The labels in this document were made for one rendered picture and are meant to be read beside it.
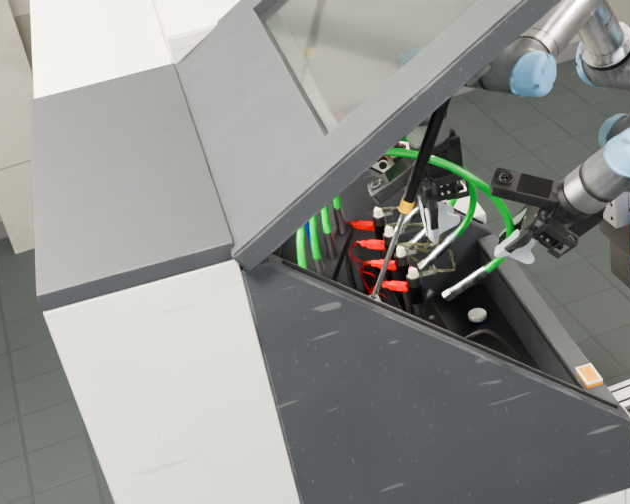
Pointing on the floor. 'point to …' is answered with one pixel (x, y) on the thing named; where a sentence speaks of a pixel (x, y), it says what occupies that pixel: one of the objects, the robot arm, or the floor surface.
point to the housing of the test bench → (144, 268)
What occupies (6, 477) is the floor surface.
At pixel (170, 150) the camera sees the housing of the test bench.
